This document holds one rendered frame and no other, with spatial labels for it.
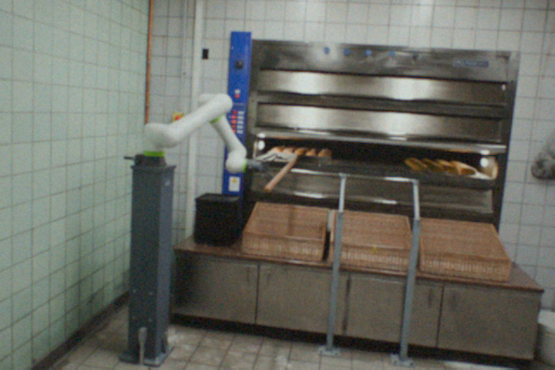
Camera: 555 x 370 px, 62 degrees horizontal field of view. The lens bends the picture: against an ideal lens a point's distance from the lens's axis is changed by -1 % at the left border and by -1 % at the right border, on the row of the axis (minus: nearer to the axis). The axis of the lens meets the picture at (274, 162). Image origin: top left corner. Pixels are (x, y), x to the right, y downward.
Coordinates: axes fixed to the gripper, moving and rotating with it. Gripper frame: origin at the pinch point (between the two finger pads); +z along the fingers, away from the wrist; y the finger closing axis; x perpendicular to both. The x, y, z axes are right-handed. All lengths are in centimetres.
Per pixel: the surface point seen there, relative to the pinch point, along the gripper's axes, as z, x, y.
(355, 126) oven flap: 44, -52, -30
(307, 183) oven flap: 12, -54, 16
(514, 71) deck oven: 153, -52, -77
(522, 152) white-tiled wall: 165, -52, -20
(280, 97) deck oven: -14, -54, -48
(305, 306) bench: 20, 1, 91
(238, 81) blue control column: -46, -51, -58
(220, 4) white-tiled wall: -64, -54, -115
